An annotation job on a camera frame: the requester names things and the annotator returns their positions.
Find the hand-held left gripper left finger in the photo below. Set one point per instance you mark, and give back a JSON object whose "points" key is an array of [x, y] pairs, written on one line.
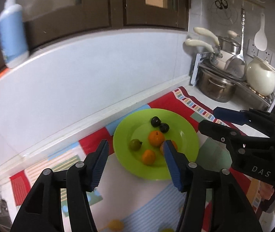
{"points": [[100, 166]]}

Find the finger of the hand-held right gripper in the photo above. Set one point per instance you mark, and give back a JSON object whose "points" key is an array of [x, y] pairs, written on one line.
{"points": [[215, 130], [227, 114]]}

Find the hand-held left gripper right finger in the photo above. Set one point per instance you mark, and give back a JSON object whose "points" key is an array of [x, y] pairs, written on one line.
{"points": [[173, 169]]}

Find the orange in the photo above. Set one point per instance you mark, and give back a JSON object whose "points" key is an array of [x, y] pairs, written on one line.
{"points": [[174, 145], [148, 157], [156, 138]]}

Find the green plate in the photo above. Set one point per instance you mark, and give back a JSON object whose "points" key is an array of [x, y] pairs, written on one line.
{"points": [[127, 159]]}

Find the green tomato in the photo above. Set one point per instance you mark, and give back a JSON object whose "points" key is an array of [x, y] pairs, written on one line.
{"points": [[135, 144]]}

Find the dark purple plum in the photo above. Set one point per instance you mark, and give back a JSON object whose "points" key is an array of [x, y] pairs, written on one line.
{"points": [[155, 121], [164, 128]]}

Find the person's right hand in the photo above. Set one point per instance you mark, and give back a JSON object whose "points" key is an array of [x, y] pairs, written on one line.
{"points": [[266, 192]]}

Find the steel stockpot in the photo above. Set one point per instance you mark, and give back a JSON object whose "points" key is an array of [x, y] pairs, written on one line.
{"points": [[215, 87]]}

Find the white steel dish rack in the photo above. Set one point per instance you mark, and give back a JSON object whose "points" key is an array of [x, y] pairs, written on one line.
{"points": [[251, 95]]}

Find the colourful patterned table mat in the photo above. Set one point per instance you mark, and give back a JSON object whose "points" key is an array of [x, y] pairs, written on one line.
{"points": [[137, 198]]}

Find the white ceramic pot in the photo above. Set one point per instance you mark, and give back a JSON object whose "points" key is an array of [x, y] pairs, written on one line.
{"points": [[259, 77]]}

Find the steel slotted turner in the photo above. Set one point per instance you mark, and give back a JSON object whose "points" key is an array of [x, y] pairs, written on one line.
{"points": [[236, 65]]}

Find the small yellow fruit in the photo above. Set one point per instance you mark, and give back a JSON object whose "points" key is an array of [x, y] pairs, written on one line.
{"points": [[115, 224], [167, 230]]}

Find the steel pot with lid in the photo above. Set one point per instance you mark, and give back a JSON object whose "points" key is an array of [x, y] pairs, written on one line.
{"points": [[229, 44]]}

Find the white rice paddle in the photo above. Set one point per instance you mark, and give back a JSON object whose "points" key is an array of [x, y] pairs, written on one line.
{"points": [[260, 41]]}

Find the black scissors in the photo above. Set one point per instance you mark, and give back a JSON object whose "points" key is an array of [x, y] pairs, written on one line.
{"points": [[221, 4]]}

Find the dark wooden window sash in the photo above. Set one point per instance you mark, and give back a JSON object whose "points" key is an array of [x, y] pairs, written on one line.
{"points": [[91, 9], [132, 9]]}

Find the white blue pump bottle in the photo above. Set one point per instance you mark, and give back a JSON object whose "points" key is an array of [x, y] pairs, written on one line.
{"points": [[12, 36]]}

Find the white wall outlets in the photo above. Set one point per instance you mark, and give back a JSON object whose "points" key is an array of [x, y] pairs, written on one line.
{"points": [[270, 54]]}

